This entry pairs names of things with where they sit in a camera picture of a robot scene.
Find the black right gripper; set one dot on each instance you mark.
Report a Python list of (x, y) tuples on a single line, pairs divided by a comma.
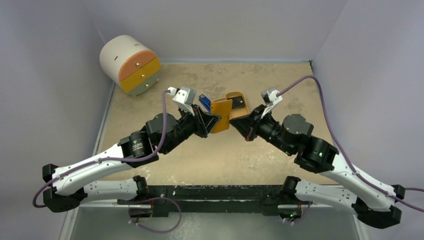
[(250, 125)]

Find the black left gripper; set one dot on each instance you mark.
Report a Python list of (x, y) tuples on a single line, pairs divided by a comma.
[(206, 121)]

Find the orange leather card holder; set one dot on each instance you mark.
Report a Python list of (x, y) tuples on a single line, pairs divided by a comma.
[(223, 108)]

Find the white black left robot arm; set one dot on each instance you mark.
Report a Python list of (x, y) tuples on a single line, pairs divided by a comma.
[(69, 186)]

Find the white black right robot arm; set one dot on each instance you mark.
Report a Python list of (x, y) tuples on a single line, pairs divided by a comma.
[(372, 201)]

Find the black credit card stack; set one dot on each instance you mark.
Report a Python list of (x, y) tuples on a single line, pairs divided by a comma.
[(237, 102)]

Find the orange oval tray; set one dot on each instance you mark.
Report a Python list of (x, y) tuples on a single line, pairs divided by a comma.
[(238, 112)]

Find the blue black stapler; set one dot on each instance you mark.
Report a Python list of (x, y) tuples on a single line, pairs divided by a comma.
[(205, 102)]

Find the white round mini drawer chest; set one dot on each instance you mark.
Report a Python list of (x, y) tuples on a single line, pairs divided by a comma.
[(131, 65)]

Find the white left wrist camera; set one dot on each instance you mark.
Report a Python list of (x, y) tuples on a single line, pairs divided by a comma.
[(183, 97)]

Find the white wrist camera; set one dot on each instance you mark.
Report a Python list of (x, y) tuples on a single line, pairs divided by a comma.
[(183, 97), (271, 97)]

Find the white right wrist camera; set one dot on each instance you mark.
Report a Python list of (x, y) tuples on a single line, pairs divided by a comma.
[(271, 97)]

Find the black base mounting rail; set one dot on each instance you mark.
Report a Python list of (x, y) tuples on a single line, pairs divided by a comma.
[(268, 200)]

